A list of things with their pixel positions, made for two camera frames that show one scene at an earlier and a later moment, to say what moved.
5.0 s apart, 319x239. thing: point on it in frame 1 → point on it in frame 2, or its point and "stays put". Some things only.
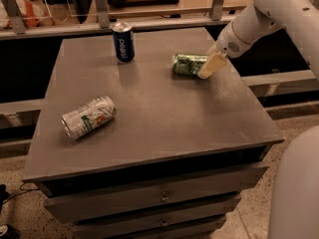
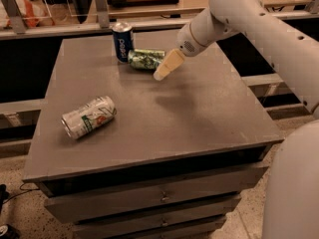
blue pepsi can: [124, 37] stays put
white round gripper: [228, 43] → [186, 41]
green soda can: [187, 65] → [145, 59]
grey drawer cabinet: [177, 156] stays put
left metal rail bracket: [13, 10] stays put
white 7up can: [89, 118] stays put
